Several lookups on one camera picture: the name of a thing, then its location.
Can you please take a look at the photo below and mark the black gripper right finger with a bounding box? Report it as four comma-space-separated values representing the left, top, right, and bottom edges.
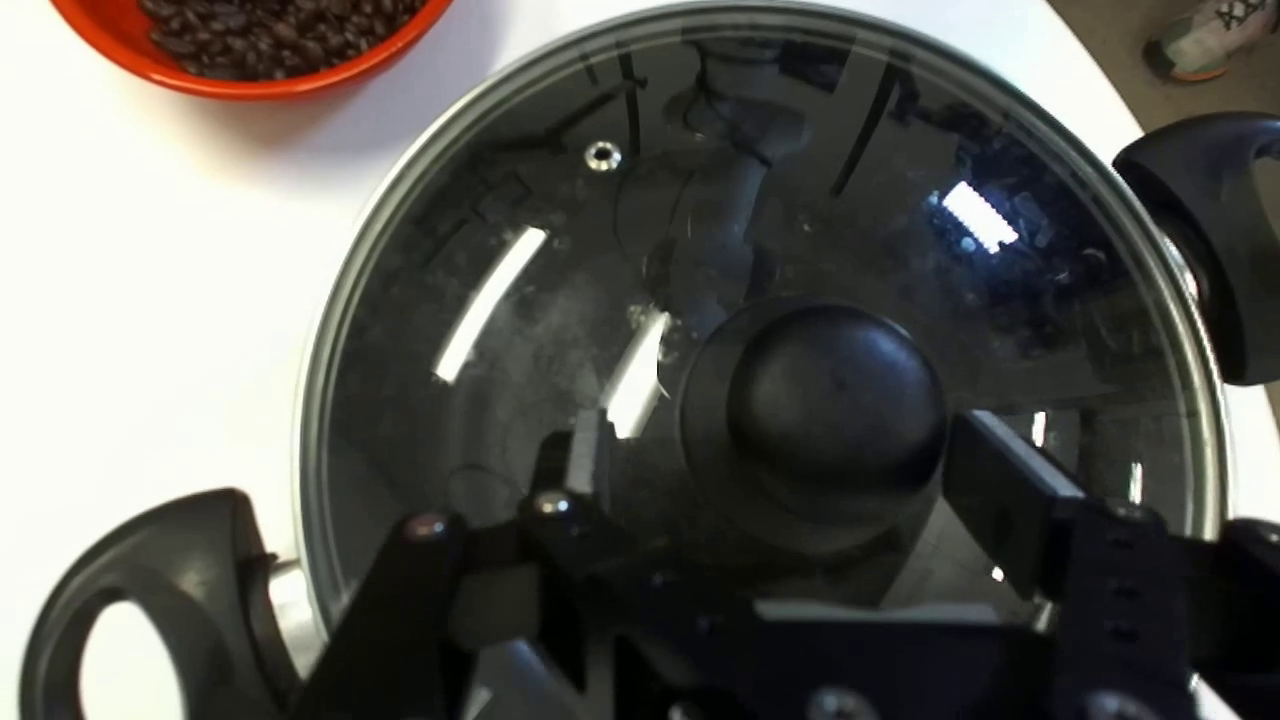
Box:
940, 405, 1092, 613

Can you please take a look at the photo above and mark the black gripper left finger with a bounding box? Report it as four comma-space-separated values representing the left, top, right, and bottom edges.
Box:
523, 409, 613, 537

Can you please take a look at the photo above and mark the glass pot lid black knob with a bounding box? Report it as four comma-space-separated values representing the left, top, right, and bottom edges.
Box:
296, 0, 1232, 633

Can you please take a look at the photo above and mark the red bowl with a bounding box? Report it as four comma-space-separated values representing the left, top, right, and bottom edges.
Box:
48, 0, 458, 104

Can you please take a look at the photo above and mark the black cooking pot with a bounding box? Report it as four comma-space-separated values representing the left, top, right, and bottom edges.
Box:
18, 0, 1280, 720

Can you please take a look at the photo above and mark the white sneaker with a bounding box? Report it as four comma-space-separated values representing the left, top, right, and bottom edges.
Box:
1141, 0, 1280, 86

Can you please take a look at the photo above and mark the dark beans pile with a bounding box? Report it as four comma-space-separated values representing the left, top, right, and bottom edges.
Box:
137, 0, 428, 78

